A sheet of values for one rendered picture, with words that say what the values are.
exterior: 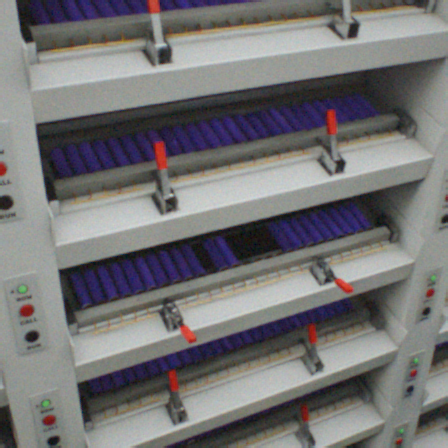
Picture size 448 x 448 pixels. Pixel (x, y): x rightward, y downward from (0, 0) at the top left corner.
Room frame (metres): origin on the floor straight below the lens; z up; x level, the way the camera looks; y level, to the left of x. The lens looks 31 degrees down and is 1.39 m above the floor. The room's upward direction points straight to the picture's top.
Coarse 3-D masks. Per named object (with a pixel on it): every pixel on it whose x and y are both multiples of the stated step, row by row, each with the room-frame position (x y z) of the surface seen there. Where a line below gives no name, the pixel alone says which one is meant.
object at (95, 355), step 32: (384, 224) 1.00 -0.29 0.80; (256, 256) 0.92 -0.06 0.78; (384, 256) 0.95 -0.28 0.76; (416, 256) 0.94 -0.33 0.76; (64, 288) 0.81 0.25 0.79; (256, 288) 0.85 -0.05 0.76; (288, 288) 0.85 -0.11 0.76; (320, 288) 0.86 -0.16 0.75; (160, 320) 0.77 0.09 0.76; (192, 320) 0.77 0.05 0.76; (224, 320) 0.78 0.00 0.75; (256, 320) 0.81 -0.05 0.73; (96, 352) 0.70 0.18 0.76; (128, 352) 0.71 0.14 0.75; (160, 352) 0.74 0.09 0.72
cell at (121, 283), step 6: (114, 264) 0.85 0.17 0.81; (114, 270) 0.84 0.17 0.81; (120, 270) 0.84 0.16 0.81; (114, 276) 0.83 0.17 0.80; (120, 276) 0.82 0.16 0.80; (114, 282) 0.82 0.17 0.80; (120, 282) 0.81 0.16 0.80; (126, 282) 0.82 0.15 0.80; (120, 288) 0.80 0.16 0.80; (126, 288) 0.80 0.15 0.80; (120, 294) 0.80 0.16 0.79; (126, 294) 0.80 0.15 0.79
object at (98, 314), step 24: (336, 240) 0.94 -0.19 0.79; (360, 240) 0.95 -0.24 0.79; (384, 240) 0.97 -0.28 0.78; (264, 264) 0.87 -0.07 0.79; (288, 264) 0.89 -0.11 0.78; (168, 288) 0.81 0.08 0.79; (192, 288) 0.81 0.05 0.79; (216, 288) 0.83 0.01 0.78; (96, 312) 0.75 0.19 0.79; (120, 312) 0.76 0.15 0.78
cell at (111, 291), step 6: (96, 270) 0.84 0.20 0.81; (102, 270) 0.83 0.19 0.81; (102, 276) 0.82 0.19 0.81; (108, 276) 0.82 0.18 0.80; (102, 282) 0.81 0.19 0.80; (108, 282) 0.81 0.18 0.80; (108, 288) 0.80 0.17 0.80; (114, 288) 0.80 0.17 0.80; (108, 294) 0.79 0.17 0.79; (114, 294) 0.79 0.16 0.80; (108, 300) 0.78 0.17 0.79
